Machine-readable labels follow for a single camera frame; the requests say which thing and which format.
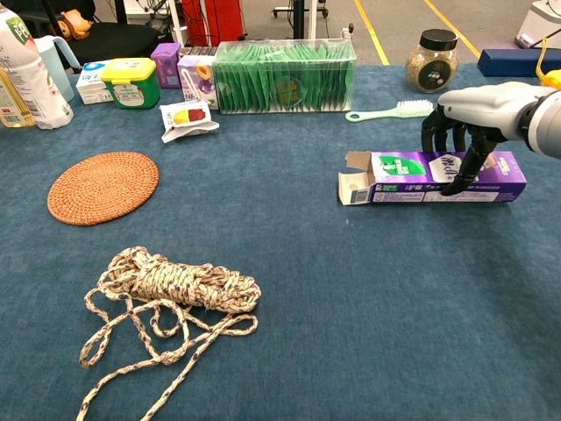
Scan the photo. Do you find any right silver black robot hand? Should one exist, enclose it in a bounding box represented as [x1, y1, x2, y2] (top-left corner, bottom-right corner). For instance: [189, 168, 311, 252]
[421, 81, 544, 196]

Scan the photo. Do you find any purple toothpaste carton box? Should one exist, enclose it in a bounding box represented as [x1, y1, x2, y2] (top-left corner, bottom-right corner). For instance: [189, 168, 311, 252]
[337, 150, 528, 206]

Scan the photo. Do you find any navy blue long box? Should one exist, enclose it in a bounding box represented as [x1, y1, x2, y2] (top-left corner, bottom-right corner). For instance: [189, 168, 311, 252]
[477, 47, 561, 79]

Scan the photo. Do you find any clear box of green sachets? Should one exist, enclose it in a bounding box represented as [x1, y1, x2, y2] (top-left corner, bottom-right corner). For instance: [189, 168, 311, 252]
[212, 39, 357, 116]

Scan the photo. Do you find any woven rattan coaster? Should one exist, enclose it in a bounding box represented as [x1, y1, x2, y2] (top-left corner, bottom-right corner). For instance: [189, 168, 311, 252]
[46, 151, 160, 227]

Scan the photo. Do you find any glass jar with black lid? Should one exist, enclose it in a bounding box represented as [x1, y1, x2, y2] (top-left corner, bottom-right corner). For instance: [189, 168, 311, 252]
[405, 28, 459, 95]

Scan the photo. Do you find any mint green brush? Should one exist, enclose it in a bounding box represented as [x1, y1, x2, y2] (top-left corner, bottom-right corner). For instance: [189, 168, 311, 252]
[344, 99, 437, 124]

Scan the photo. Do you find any white grey machine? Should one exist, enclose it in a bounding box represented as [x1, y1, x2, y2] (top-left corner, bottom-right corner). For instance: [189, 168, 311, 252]
[513, 0, 561, 50]

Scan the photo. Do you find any wheeled equipment stand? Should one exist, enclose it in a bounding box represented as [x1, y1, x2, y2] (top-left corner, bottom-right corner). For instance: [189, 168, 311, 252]
[271, 0, 330, 39]

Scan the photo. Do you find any blue felt table cloth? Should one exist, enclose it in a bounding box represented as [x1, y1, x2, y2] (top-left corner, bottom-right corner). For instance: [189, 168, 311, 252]
[0, 61, 561, 421]

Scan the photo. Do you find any red cabinet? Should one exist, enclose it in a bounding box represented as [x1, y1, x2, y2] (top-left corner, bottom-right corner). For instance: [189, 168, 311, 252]
[181, 0, 245, 47]

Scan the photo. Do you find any white purple drink carton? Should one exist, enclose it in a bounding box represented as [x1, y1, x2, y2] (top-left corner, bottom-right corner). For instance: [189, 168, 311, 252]
[176, 54, 220, 111]

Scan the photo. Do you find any white snack packet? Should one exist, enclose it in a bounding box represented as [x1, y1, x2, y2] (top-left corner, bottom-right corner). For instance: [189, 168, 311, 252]
[159, 99, 220, 145]

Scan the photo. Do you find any small purple carton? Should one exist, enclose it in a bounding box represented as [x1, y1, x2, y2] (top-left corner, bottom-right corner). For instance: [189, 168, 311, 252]
[150, 42, 183, 89]

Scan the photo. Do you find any green tub with yellow lid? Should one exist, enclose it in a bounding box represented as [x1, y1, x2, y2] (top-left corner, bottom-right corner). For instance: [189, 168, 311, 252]
[100, 57, 161, 111]

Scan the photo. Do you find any black office chair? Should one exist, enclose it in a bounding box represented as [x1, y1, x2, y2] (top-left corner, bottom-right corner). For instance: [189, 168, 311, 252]
[17, 0, 161, 67]

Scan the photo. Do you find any white blue tissue pack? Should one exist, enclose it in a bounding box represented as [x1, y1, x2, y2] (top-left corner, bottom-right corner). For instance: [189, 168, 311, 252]
[75, 61, 116, 106]

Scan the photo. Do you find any brown plush monkey toy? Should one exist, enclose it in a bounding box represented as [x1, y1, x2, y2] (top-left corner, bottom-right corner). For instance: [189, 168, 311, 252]
[56, 9, 93, 41]

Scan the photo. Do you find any light blue spouted bottle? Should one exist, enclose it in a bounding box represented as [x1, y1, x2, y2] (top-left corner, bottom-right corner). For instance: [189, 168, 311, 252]
[33, 35, 83, 103]

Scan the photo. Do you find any white bottle with green cap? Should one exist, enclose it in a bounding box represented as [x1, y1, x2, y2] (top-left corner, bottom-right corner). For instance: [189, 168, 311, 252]
[0, 4, 75, 131]

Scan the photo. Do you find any white metal frame leg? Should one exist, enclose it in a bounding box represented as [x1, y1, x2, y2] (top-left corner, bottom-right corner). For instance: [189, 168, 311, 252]
[168, 0, 188, 45]

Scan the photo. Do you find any beige braided rope bundle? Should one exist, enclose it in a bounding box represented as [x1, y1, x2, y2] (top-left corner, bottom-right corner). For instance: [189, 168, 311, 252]
[76, 246, 263, 421]

